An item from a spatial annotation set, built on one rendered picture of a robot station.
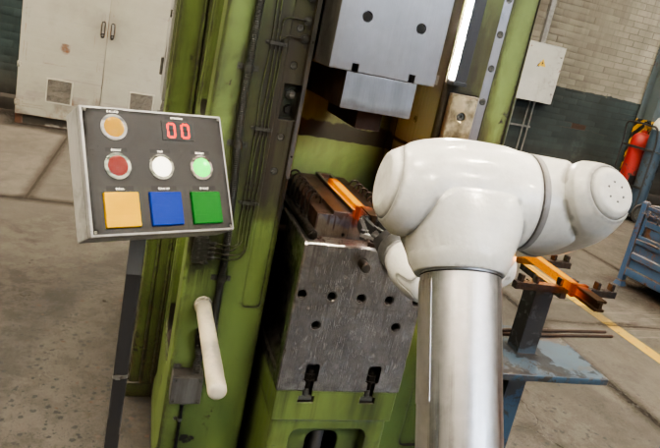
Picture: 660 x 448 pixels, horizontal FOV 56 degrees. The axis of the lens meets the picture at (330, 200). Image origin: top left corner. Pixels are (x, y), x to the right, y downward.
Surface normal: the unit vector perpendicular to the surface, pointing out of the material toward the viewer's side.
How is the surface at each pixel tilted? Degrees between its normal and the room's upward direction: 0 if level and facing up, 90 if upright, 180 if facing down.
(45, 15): 90
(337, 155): 90
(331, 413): 90
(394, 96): 90
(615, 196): 59
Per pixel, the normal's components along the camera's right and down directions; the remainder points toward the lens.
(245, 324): 0.26, 0.29
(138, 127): 0.65, -0.20
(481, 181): 0.22, -0.22
